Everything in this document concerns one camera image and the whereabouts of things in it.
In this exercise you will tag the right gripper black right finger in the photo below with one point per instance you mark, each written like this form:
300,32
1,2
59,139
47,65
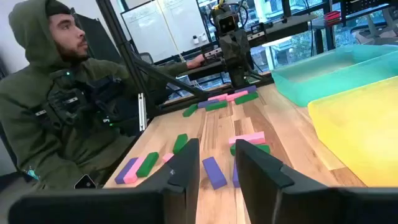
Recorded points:
258,177

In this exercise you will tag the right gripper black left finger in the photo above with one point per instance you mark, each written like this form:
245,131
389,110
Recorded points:
186,174

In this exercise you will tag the pink rectangular block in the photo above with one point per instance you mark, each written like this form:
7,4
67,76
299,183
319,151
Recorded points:
133,172
237,95
247,136
217,97
167,157

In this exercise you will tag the blue rectangular block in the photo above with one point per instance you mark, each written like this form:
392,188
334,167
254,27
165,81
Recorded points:
207,103
214,172
124,172
245,89

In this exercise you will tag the green rectangular block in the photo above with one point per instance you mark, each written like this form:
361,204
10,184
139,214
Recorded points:
264,148
180,143
216,106
147,164
246,98
190,110

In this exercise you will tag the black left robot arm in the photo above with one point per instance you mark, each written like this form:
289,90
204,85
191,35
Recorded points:
238,77

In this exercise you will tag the small white container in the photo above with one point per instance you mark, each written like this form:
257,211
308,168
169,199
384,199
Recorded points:
195,40
203,37

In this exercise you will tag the person's hand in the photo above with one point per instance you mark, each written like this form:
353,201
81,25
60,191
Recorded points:
196,61

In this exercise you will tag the large window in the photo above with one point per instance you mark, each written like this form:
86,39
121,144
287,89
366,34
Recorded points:
298,49

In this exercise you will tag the silver metal bar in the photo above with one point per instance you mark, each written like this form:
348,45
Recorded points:
142,112

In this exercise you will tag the whiteboard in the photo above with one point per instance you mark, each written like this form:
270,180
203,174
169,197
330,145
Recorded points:
155,28

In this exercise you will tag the grey mesh office chair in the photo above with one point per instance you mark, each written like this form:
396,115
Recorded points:
146,58

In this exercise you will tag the teal translucent plastic bin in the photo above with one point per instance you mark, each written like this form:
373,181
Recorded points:
326,77

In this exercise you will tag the black smartphone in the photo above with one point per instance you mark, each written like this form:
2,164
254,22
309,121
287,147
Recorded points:
84,183

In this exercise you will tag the red storage trays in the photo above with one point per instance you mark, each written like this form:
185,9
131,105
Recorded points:
332,15

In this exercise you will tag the yellow translucent plastic bin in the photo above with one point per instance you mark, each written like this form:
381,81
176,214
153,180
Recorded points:
357,130

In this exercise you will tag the person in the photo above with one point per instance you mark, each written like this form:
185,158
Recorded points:
37,102

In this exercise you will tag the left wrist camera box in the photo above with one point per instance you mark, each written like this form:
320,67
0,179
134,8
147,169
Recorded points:
227,23

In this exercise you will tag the black clamp bracket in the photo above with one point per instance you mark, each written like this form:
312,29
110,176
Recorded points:
258,29

